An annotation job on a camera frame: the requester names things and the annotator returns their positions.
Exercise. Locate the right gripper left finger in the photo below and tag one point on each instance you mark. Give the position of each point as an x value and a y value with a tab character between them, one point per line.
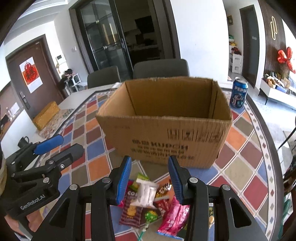
66	220

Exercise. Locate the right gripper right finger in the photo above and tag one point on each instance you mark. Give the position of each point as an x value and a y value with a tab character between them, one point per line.
232	219

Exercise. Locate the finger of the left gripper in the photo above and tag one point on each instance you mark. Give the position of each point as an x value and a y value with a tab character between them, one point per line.
60	161
29	151

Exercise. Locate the large pink snack bag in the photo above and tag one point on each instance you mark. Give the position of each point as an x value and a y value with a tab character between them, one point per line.
174	219

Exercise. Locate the Costa cookie packet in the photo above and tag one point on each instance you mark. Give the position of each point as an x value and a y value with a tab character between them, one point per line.
131	215

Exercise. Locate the red candy bar wrapper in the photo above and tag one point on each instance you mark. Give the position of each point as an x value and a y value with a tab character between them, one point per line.
162	204

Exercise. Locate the green lollipop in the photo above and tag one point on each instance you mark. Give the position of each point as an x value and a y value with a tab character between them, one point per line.
150	216

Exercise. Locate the white snack packet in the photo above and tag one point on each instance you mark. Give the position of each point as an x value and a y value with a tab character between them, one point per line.
145	195

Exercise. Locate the dark green chips bag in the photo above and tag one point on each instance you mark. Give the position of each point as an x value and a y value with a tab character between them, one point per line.
211	214

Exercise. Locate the pink snack packet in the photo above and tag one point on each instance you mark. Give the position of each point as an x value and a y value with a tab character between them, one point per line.
121	196

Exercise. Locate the small green snack packet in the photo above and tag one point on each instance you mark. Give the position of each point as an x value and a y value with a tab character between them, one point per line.
136	183

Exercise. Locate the person left hand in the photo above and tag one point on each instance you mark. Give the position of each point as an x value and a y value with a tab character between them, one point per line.
34	221

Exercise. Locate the black mug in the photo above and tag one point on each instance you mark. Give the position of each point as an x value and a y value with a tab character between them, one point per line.
23	141

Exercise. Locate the yellow woven tissue box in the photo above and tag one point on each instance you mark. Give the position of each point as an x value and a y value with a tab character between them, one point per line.
46	114

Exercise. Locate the red gold wrapped candy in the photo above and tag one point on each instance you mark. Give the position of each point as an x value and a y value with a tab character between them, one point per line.
162	192

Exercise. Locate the red fu door poster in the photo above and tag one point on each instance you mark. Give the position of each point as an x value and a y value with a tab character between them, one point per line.
30	75

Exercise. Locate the grey dining chair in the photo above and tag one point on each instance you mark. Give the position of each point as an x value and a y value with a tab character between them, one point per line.
161	68
105	76

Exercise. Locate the brown cardboard box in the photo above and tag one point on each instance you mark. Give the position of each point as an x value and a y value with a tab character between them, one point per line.
155	118

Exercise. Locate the white low tv cabinet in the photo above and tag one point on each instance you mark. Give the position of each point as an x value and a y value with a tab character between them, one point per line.
276	95

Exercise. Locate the black glass sliding door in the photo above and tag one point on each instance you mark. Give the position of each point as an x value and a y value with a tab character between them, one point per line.
124	33

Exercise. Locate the blue Pepsi can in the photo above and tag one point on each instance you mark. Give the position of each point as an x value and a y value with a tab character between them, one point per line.
238	93

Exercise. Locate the white storage shelf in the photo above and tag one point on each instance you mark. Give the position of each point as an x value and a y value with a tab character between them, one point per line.
235	57

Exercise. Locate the red bow decoration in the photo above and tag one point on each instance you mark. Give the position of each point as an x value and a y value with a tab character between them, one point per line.
285	58

